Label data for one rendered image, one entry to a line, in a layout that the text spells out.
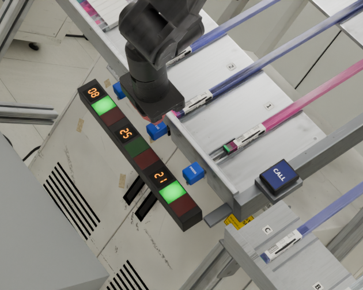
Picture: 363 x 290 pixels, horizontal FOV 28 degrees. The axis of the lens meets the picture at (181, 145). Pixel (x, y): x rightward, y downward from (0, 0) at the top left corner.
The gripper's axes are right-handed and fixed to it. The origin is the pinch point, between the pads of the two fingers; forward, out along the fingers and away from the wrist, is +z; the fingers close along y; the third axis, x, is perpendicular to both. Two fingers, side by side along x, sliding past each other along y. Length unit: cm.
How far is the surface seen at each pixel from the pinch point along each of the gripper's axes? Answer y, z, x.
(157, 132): -1.1, 1.5, 0.9
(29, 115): 49, 46, 12
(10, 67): 115, 102, 2
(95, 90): 14.5, 3.5, 4.4
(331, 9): 3.1, 3.1, -41.4
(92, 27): 25.1, 0.4, -1.7
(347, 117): 53, 166, -115
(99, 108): 10.5, 3.5, 5.9
